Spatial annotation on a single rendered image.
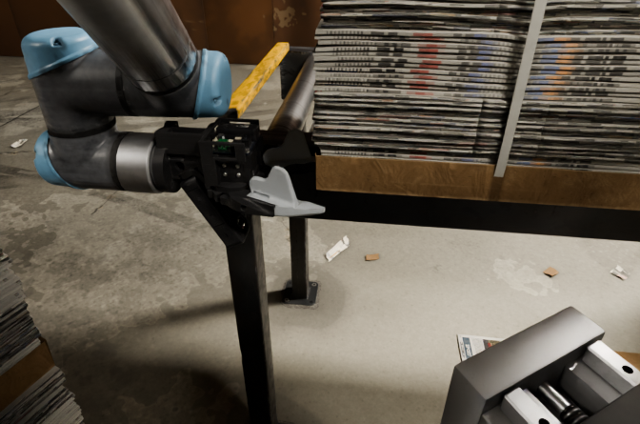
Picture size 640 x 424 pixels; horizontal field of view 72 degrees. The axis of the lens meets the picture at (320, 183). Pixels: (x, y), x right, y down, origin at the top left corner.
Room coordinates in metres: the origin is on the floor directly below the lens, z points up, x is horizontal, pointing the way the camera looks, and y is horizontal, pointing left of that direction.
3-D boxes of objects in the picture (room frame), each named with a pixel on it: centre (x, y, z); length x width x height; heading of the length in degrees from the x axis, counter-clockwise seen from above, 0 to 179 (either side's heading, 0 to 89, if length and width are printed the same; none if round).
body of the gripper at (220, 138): (0.48, 0.13, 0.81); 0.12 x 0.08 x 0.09; 83
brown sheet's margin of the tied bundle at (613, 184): (0.52, -0.31, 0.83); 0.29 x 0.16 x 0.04; 173
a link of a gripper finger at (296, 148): (0.51, 0.03, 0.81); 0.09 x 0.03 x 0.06; 110
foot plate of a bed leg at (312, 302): (1.07, 0.06, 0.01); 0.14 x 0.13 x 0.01; 173
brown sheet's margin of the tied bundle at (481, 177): (0.53, -0.20, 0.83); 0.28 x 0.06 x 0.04; 173
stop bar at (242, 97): (0.84, 0.11, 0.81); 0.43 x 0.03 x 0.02; 173
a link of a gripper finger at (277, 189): (0.42, 0.04, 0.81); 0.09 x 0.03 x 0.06; 56
